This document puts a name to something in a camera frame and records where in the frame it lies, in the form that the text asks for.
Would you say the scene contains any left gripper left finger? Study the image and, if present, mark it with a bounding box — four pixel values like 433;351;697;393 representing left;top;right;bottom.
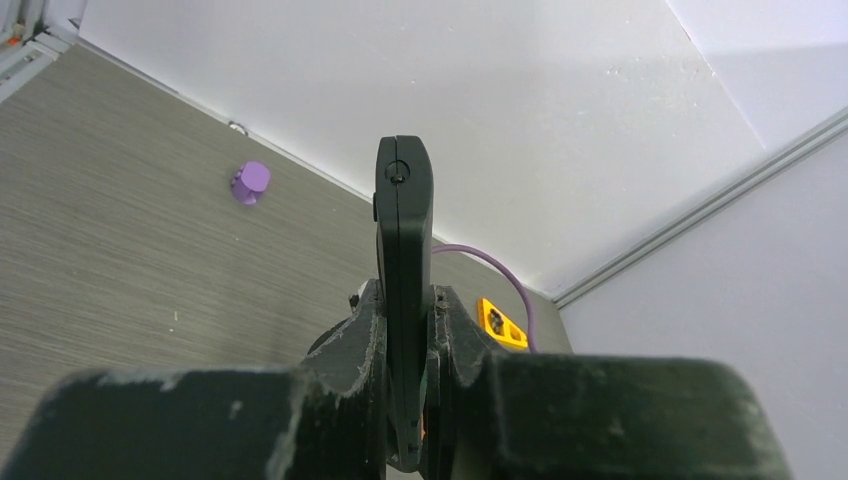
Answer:
1;280;387;479

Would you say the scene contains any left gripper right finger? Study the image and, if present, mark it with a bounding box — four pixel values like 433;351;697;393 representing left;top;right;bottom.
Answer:
427;286;792;479

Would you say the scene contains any black remote control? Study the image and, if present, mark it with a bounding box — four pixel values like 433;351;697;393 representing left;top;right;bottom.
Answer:
373;135;434;473

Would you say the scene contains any yellow triangular toy block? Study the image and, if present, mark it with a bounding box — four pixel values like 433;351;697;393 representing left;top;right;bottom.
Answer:
477;298;529;351

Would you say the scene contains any purple plastic cap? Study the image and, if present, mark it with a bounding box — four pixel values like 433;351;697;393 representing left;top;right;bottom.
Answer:
230;161;271;205

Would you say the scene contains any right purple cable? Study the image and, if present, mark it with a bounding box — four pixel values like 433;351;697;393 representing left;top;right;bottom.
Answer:
431;243;540;354

